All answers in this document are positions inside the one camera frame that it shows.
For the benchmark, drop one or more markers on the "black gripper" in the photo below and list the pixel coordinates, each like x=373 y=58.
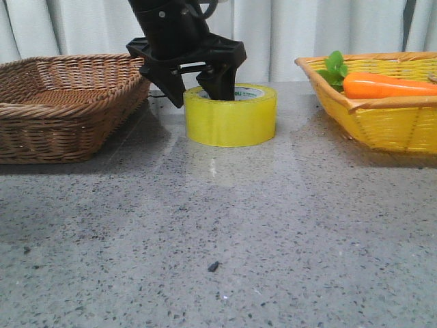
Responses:
x=216 y=57

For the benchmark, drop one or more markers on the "yellow tape roll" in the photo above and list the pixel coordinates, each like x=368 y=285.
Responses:
x=248 y=120

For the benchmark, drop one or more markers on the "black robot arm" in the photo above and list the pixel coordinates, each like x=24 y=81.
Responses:
x=177 y=41

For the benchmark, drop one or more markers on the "white curtain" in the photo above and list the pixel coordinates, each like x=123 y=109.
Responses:
x=274 y=33

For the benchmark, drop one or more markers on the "brown wicker basket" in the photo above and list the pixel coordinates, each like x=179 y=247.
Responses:
x=62 y=109

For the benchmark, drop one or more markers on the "orange toy carrot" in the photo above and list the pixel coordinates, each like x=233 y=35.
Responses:
x=367 y=85

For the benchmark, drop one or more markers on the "small black debris piece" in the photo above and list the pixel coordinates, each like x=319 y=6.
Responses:
x=213 y=267

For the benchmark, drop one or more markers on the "yellow wicker basket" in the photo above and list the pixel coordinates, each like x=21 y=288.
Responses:
x=402 y=124

